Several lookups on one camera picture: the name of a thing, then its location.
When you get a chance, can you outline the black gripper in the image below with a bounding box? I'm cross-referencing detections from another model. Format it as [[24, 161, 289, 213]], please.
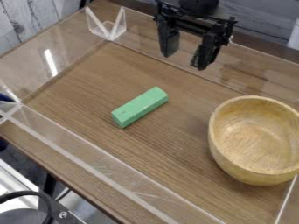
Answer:
[[153, 0, 237, 70]]

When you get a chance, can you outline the green rectangular block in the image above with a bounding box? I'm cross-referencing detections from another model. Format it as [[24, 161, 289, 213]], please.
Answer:
[[110, 87, 168, 128]]

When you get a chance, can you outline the light wooden bowl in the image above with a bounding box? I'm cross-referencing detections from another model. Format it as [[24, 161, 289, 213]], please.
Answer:
[[208, 95, 299, 186]]

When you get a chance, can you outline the blue object at edge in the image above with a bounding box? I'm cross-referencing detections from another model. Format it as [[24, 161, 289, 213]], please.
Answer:
[[0, 93, 14, 102]]

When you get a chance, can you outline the clear acrylic tray wall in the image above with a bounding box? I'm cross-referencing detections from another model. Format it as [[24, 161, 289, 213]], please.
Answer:
[[0, 0, 299, 224]]

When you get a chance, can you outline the clear acrylic corner bracket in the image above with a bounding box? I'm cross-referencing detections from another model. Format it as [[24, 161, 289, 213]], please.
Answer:
[[85, 7, 126, 41]]

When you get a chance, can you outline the metal table bracket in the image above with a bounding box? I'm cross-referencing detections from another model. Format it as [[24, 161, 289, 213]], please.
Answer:
[[40, 191, 86, 224]]

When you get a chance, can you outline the black cable loop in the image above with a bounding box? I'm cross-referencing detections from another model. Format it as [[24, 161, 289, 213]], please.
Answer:
[[0, 190, 54, 224]]

